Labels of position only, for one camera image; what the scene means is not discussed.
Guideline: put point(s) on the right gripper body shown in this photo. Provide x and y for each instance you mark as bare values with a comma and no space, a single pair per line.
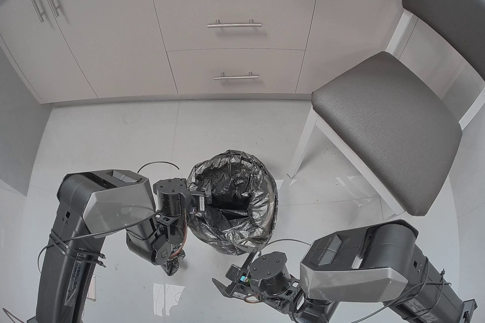
238,289

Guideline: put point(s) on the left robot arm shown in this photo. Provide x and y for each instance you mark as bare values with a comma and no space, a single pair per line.
113,200

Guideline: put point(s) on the black plastic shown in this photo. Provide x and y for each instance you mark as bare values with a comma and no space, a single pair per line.
172,264

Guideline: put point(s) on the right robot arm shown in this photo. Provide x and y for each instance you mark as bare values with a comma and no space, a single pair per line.
360,261

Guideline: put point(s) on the grey and white chair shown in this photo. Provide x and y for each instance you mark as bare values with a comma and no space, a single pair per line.
386,113

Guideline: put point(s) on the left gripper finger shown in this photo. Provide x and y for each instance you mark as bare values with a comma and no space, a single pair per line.
208,193

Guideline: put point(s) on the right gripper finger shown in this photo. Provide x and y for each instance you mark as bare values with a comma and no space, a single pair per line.
224,290

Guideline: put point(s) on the black plastic bag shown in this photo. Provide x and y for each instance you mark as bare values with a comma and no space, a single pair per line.
261,196

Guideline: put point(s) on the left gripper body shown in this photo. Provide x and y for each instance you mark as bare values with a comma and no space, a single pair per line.
200,203

